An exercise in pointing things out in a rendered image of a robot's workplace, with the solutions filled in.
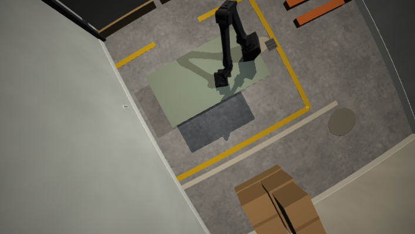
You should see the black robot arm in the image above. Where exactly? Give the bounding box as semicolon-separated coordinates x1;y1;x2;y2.
215;0;255;79

